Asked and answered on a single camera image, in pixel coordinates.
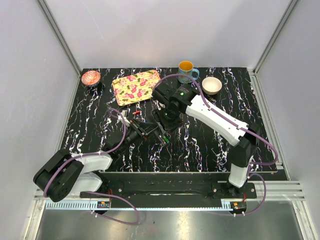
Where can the red patterned bowl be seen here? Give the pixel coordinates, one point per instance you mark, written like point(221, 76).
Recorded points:
point(91, 78)

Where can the black remote control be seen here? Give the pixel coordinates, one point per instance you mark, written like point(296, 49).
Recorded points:
point(161, 139)

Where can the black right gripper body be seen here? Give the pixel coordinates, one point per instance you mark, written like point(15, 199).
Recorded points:
point(166, 118)

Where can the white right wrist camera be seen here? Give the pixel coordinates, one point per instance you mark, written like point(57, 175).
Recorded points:
point(160, 106)

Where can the slotted aluminium cable duct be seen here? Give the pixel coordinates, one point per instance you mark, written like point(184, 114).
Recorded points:
point(145, 202)

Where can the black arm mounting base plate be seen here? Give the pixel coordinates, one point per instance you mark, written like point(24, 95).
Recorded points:
point(203, 184)

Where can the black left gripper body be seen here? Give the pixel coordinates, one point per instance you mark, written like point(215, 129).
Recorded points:
point(138, 127)

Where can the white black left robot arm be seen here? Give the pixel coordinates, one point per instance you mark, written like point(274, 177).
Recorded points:
point(67, 173)

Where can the cream white bowl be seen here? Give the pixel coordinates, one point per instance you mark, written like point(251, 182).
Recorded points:
point(211, 85)

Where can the blue mug yellow inside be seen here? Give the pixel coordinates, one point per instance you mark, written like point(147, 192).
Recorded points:
point(187, 68)

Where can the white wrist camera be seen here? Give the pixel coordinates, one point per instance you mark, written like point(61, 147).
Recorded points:
point(124, 113)
point(160, 106)

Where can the floral rectangular tray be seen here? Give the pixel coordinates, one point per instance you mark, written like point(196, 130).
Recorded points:
point(135, 88)

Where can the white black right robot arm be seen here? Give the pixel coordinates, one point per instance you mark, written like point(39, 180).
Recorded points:
point(187, 100)

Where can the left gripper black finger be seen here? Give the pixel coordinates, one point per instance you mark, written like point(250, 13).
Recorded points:
point(141, 123)
point(152, 129)

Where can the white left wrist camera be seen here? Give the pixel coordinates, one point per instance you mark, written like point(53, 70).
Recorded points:
point(124, 113)

